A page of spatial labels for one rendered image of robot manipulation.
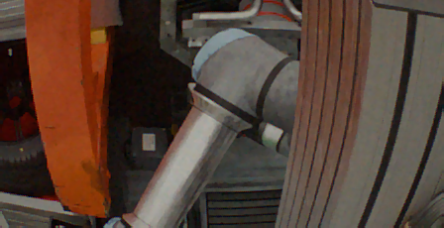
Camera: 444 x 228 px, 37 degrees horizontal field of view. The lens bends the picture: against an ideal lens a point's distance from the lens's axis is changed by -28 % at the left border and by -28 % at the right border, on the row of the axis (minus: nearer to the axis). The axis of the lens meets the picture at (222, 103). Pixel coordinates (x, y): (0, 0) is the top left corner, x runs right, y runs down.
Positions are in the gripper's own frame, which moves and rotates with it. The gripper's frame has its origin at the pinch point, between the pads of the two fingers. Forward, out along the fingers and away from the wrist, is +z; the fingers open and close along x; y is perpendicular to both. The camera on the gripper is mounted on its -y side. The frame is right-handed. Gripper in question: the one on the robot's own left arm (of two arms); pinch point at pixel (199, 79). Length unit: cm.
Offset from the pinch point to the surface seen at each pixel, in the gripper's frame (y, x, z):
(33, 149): 31, -35, 44
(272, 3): -7.5, 26.0, -1.9
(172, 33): 4.7, 11.1, 18.4
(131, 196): 41.6, -18.5, 12.7
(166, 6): -5.5, 10.4, 19.9
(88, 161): 2.3, -34.9, 7.0
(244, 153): 62, 27, 8
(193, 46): -12.0, -1.1, 0.2
